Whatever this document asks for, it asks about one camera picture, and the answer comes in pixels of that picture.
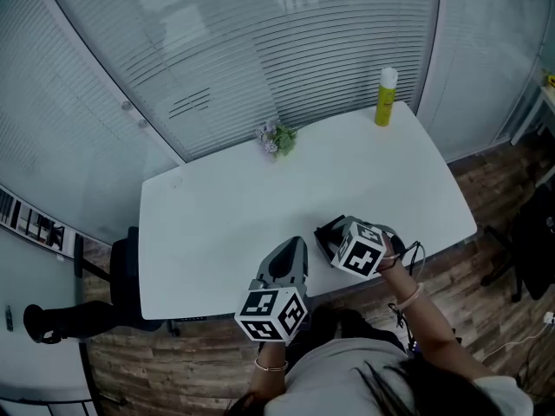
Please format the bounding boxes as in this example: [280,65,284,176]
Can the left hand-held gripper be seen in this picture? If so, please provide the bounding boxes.
[233,235,310,344]

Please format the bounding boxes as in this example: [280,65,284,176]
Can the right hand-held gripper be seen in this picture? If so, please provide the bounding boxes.
[325,216,407,281]

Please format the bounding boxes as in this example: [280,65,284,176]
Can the black cube box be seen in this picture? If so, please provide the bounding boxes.
[313,214,348,262]

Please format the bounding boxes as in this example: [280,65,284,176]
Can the person's right forearm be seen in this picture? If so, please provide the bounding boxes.
[379,256,495,380]

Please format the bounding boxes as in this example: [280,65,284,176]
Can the person's left forearm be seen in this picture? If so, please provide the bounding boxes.
[246,340,290,406]

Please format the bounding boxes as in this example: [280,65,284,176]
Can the person's black trousers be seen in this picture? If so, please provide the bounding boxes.
[285,305,408,363]

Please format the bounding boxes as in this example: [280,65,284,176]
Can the white standing desk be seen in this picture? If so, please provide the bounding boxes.
[138,101,478,322]

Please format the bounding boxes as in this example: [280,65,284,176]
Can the small purple flower bunch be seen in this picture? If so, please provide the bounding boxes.
[254,120,299,163]

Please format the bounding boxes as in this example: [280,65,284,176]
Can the person's grey shirt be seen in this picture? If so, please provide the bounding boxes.
[264,338,534,416]

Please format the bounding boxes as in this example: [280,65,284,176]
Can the yellow spray can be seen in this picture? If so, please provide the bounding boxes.
[374,67,399,127]

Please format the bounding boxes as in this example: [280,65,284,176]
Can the black office chair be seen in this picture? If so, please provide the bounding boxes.
[480,184,555,302]
[23,225,181,346]

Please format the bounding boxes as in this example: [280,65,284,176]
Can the white side table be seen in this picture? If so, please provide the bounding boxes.
[510,85,555,146]

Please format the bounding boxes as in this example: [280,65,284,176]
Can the black metal railing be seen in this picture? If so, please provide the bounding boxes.
[0,188,75,259]

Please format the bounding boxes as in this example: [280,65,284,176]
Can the thin right wrist bracelet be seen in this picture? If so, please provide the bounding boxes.
[396,282,424,310]

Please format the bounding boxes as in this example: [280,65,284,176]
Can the thin wrist bracelet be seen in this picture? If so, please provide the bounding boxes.
[396,282,424,310]
[253,357,290,373]

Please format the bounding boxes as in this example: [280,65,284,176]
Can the thin left wrist bracelet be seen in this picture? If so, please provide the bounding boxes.
[253,357,290,373]

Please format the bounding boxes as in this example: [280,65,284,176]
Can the white power cable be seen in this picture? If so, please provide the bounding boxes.
[480,322,550,363]

